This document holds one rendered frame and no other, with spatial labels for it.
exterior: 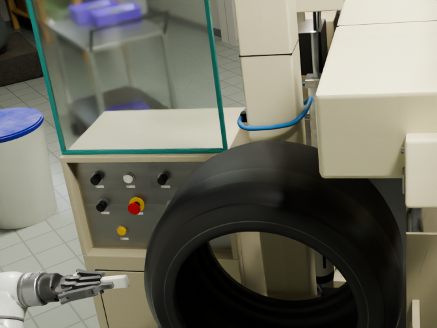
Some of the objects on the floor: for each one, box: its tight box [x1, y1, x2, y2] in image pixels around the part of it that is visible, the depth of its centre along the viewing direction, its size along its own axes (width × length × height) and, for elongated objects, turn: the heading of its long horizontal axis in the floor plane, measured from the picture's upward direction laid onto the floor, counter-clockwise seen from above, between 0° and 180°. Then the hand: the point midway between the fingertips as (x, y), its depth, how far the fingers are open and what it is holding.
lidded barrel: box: [0, 107, 57, 229], centre depth 466 cm, size 53×53×64 cm
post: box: [233, 0, 317, 295], centre depth 199 cm, size 13×13×250 cm
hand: (115, 282), depth 184 cm, fingers closed
